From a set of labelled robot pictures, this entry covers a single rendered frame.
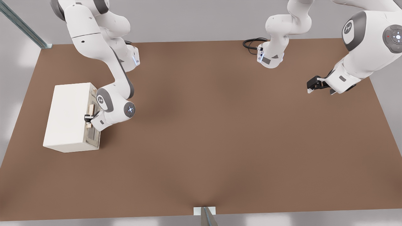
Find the silver frame post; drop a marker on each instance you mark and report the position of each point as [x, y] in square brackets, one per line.
[22, 23]
[205, 216]

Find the white oven box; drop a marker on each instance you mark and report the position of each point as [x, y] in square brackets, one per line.
[67, 116]

